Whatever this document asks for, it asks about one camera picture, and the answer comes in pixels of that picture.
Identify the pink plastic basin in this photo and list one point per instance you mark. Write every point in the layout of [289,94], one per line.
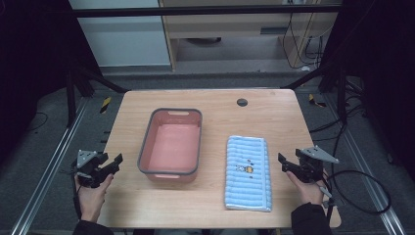
[173,147]

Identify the yellow black tape marker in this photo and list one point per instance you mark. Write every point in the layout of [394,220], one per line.
[314,101]
[105,105]

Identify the light wooden desk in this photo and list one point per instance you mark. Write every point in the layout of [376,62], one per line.
[228,24]

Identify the black horizontal frame bar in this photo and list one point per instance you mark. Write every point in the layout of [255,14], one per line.
[195,11]

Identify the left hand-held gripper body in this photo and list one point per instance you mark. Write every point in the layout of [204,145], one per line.
[87,166]

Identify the blue striped towel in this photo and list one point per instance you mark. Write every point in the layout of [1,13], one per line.
[248,186]

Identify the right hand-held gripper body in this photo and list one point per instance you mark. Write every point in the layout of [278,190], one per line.
[312,164]

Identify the person's right hand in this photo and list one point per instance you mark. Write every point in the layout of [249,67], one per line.
[308,192]

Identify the round black table grommet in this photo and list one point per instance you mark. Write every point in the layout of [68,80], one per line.
[242,102]

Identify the aluminium rail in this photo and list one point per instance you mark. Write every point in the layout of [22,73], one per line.
[368,182]
[49,169]

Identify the white cabinet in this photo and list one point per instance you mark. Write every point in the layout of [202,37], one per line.
[124,39]

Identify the black curtain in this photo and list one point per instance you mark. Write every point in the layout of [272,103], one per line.
[32,65]
[385,81]

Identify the person's left hand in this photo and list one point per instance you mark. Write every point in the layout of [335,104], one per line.
[93,199]

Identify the black metal stand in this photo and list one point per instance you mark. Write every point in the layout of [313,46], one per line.
[70,98]
[341,98]

